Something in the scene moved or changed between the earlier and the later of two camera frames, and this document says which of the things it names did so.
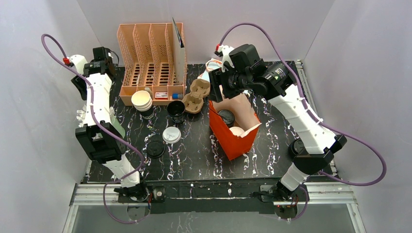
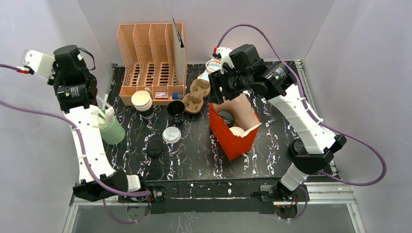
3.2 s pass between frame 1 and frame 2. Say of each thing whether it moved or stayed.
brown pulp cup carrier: stayed
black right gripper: stayed
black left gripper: moved
